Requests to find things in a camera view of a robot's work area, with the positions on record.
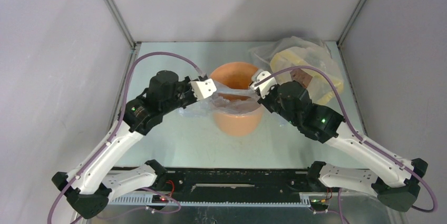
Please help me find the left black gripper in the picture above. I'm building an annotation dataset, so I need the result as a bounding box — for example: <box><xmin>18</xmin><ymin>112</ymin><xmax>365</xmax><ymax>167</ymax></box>
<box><xmin>161</xmin><ymin>75</ymin><xmax>200</xmax><ymax>115</ymax></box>

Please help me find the blue plastic trash bag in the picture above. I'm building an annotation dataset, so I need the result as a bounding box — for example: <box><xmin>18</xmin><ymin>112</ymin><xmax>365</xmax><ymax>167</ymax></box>
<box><xmin>178</xmin><ymin>82</ymin><xmax>261</xmax><ymax>118</ymax></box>

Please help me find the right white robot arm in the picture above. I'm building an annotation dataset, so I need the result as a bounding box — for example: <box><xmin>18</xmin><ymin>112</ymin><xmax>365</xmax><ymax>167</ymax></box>
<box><xmin>252</xmin><ymin>80</ymin><xmax>427</xmax><ymax>212</ymax></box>

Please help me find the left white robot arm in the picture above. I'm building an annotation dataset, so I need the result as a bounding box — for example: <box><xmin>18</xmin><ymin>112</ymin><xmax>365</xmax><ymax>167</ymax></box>
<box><xmin>52</xmin><ymin>70</ymin><xmax>216</xmax><ymax>219</ymax></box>

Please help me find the orange plastic trash bin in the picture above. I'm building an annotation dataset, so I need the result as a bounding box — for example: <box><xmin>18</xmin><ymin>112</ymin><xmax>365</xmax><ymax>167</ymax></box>
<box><xmin>210</xmin><ymin>62</ymin><xmax>264</xmax><ymax>137</ymax></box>

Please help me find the clear white plastic bag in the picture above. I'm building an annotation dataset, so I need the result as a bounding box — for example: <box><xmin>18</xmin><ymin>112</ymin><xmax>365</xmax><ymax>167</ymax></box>
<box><xmin>249</xmin><ymin>36</ymin><xmax>332</xmax><ymax>70</ymax></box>

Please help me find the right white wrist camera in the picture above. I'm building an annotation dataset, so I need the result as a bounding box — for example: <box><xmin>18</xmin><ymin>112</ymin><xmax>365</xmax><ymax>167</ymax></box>
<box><xmin>249</xmin><ymin>69</ymin><xmax>278</xmax><ymax>99</ymax></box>

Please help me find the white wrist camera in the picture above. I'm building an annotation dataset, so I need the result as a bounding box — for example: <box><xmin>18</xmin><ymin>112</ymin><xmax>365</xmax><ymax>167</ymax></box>
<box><xmin>190</xmin><ymin>79</ymin><xmax>217</xmax><ymax>101</ymax></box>
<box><xmin>249</xmin><ymin>69</ymin><xmax>278</xmax><ymax>99</ymax></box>

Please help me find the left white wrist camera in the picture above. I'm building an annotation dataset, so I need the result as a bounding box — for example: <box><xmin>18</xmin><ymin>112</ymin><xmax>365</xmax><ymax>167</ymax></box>
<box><xmin>190</xmin><ymin>79</ymin><xmax>217</xmax><ymax>101</ymax></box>

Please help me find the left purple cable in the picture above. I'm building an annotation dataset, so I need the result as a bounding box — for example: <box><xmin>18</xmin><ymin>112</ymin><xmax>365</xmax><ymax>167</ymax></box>
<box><xmin>47</xmin><ymin>51</ymin><xmax>205</xmax><ymax>224</ymax></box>

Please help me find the purple cable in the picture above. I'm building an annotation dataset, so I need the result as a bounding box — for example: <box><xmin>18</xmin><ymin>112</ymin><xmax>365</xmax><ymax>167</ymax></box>
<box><xmin>253</xmin><ymin>65</ymin><xmax>439</xmax><ymax>224</ymax></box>
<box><xmin>47</xmin><ymin>51</ymin><xmax>205</xmax><ymax>224</ymax></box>

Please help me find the aluminium frame front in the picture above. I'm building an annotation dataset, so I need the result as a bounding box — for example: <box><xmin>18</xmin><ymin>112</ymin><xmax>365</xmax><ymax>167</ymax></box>
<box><xmin>67</xmin><ymin>165</ymin><xmax>407</xmax><ymax>223</ymax></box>

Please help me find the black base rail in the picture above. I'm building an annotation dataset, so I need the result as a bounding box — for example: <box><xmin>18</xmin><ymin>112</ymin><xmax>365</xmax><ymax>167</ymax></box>
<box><xmin>134</xmin><ymin>166</ymin><xmax>342</xmax><ymax>204</ymax></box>

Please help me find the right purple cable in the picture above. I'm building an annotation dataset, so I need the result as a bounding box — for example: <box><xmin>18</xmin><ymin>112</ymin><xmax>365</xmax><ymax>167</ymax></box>
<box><xmin>253</xmin><ymin>65</ymin><xmax>439</xmax><ymax>224</ymax></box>

